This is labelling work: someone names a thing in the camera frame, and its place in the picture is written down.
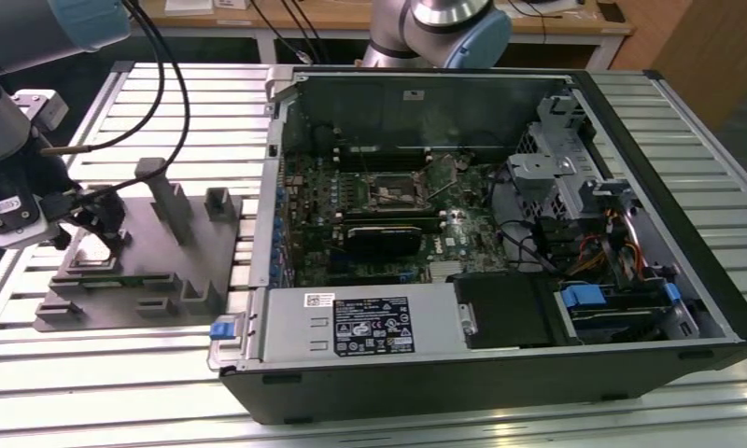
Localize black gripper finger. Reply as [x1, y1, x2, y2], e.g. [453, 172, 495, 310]
[47, 222, 82, 252]
[96, 213, 131, 261]

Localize metal socket cover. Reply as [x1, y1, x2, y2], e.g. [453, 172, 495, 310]
[422, 153, 477, 198]

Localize CPU socket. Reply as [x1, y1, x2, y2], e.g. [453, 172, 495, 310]
[362, 171, 438, 212]

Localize grey parts rack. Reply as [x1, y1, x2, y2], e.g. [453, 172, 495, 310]
[31, 158, 244, 333]

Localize green RAM stick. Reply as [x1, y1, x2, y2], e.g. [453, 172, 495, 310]
[82, 276, 152, 287]

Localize silver power supply unit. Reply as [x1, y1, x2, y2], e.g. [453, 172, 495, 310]
[258, 285, 478, 364]

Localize black expansion slot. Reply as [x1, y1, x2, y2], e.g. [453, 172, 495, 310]
[327, 272, 435, 287]

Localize black graphics card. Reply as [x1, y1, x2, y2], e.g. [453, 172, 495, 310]
[345, 224, 426, 258]

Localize RAM slot white clips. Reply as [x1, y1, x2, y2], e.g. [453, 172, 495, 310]
[338, 149, 427, 157]

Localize silver chipset heatsink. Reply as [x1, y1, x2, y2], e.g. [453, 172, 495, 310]
[429, 260, 467, 284]

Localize green motherboard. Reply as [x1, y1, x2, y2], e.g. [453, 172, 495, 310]
[278, 151, 515, 287]

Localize black PC case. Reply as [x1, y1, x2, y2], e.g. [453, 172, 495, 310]
[218, 64, 747, 426]

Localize black plastic drive cover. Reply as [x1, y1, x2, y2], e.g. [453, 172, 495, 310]
[447, 273, 568, 352]

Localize silver metal drive cage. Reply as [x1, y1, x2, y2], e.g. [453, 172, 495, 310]
[503, 95, 606, 223]

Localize hard disk in blue carrier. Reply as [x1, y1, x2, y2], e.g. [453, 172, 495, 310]
[558, 282, 665, 330]

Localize silver disk bay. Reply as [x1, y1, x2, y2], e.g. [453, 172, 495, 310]
[553, 277, 704, 347]

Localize wooden cabinet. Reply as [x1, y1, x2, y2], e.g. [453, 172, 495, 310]
[609, 0, 747, 136]

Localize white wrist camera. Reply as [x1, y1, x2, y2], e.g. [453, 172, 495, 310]
[0, 181, 48, 249]

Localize black cable brass connector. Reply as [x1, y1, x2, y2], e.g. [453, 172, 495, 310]
[40, 0, 186, 156]

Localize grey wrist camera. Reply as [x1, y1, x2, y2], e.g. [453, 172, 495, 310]
[11, 90, 71, 133]

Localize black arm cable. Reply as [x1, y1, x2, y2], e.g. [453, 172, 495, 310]
[86, 0, 192, 197]

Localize black cable clear plug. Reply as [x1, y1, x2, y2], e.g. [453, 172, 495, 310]
[258, 0, 326, 64]

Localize black wire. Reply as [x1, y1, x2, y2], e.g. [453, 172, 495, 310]
[495, 217, 566, 275]

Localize yellow orange power wires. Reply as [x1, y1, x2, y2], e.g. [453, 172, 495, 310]
[564, 231, 649, 282]

